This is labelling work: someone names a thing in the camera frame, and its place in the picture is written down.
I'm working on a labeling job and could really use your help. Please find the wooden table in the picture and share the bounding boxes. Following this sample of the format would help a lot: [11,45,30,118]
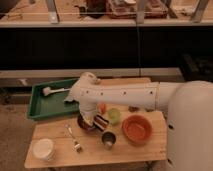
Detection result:
[23,77,168,169]

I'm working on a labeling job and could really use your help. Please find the orange bowl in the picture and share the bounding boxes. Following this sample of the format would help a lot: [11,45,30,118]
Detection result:
[122,115,152,146]

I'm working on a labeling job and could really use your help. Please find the grey cloth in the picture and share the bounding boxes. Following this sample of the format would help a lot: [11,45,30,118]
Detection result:
[64,95,74,103]

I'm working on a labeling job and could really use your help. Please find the small metal cup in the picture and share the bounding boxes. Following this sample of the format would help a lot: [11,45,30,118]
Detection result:
[101,132,116,150]

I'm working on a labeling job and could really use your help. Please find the white stacked plates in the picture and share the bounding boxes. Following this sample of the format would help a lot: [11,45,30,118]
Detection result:
[33,139,55,161]

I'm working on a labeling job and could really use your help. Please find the purple bowl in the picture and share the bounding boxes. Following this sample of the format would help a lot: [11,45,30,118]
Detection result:
[77,115,96,131]

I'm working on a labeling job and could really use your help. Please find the green cup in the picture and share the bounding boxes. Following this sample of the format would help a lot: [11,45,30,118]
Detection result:
[108,108,121,125]

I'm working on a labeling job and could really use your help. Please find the small orange fruit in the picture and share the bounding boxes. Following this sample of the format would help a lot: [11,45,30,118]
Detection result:
[98,103,106,114]

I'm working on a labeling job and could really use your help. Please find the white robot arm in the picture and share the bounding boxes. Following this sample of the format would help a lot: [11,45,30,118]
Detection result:
[67,72,213,171]

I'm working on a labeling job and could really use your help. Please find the brown chocolate bar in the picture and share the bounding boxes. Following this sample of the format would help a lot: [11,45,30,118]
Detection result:
[128,106,140,113]

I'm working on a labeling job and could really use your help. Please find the white brush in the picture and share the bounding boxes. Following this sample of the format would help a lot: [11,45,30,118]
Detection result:
[42,87,69,96]

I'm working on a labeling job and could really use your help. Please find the striped black eraser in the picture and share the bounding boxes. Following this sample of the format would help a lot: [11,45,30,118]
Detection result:
[94,115,109,131]

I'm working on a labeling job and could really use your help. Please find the green plastic tray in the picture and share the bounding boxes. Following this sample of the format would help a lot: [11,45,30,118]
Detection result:
[27,78,79,121]

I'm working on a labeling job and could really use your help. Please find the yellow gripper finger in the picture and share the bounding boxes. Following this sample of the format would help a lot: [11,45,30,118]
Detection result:
[83,116,94,126]

